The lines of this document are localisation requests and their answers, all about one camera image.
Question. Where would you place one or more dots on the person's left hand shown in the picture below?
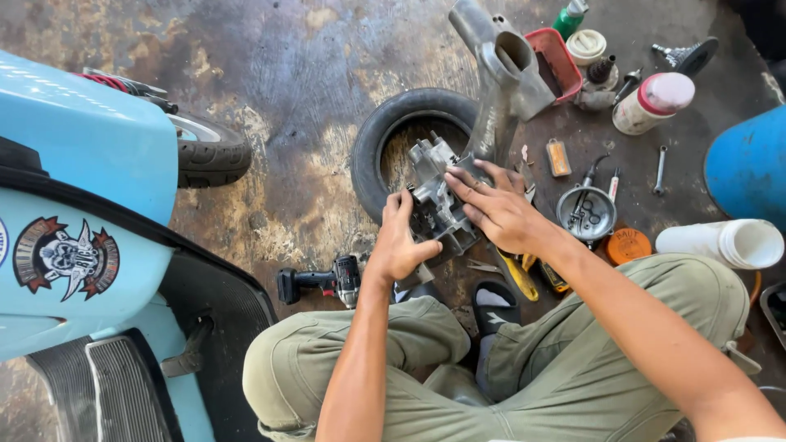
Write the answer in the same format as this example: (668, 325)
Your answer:
(396, 245)

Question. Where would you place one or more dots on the grey metal frame tube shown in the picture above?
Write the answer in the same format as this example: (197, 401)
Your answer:
(506, 73)

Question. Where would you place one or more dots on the white and red tube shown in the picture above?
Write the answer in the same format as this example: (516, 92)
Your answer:
(614, 185)

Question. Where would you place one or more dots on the metal scissors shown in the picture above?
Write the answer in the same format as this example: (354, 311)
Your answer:
(485, 266)

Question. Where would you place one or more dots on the yellow and black screwdriver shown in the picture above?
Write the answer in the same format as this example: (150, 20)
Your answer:
(552, 277)

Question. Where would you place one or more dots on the olive green trousers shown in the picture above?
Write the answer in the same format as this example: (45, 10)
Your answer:
(552, 387)

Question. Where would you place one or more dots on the silver spanner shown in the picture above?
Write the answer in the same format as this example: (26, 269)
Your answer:
(660, 170)

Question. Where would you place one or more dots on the small orange reflector box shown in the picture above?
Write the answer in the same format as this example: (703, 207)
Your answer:
(559, 158)

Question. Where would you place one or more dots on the light blue scooter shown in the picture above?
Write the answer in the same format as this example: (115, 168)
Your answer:
(86, 233)

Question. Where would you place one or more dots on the black sandal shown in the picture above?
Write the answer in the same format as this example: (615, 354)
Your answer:
(496, 307)

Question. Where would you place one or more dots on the white plastic jar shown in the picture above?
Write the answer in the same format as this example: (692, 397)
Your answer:
(718, 244)

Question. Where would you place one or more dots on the round metal bowl with parts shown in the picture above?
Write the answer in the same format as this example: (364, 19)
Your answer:
(586, 215)

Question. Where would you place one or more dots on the grey metal engine casing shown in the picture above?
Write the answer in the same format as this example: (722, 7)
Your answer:
(439, 212)

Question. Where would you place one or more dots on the black rubber tyre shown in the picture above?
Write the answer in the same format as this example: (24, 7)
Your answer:
(368, 153)

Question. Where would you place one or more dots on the blue plastic barrel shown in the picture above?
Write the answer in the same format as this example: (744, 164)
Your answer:
(749, 169)

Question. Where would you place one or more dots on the white round ribbed cap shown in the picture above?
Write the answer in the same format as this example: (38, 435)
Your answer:
(586, 46)

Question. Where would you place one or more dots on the white bottle with pink cap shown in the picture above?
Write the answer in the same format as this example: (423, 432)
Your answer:
(651, 104)

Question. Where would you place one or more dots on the metal part with black cone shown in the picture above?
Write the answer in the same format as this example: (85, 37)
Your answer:
(599, 80)

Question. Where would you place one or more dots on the small black stemmed tool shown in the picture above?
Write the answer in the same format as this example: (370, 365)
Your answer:
(627, 83)

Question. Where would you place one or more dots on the black disc puller tool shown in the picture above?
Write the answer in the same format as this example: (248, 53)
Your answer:
(694, 56)

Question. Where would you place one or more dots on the orange round lid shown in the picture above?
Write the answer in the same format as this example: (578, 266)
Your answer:
(627, 247)

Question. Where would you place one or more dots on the green spray bottle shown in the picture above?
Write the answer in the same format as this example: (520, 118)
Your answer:
(566, 19)

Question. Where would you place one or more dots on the person's right hand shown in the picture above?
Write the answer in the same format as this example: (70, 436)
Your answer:
(506, 212)

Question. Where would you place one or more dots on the red plastic tray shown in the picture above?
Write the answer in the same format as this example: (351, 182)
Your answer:
(559, 58)

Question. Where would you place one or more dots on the grey metal tray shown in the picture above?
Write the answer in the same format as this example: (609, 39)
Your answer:
(775, 313)

